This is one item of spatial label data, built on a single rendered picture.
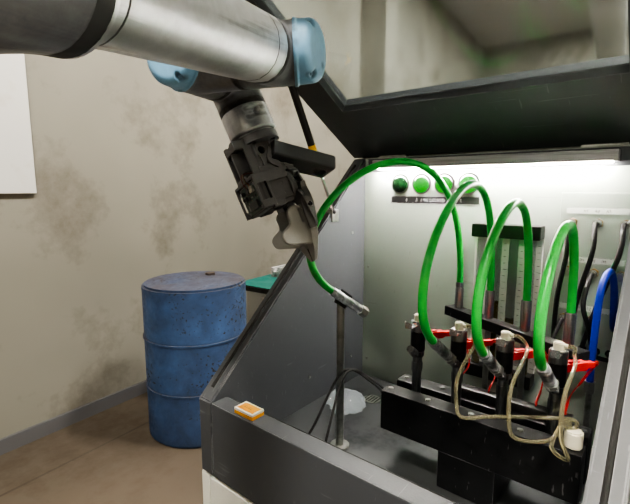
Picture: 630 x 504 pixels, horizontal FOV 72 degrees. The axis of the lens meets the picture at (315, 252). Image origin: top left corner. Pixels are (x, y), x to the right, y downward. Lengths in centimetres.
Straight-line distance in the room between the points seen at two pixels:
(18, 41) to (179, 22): 12
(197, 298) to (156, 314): 24
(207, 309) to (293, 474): 160
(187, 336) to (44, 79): 155
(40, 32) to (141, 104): 285
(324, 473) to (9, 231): 226
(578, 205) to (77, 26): 93
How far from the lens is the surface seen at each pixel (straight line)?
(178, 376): 245
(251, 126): 68
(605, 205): 104
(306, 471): 79
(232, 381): 95
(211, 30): 41
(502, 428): 83
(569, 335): 87
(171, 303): 234
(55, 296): 285
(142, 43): 36
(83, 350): 300
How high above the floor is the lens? 137
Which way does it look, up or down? 8 degrees down
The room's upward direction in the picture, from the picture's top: straight up
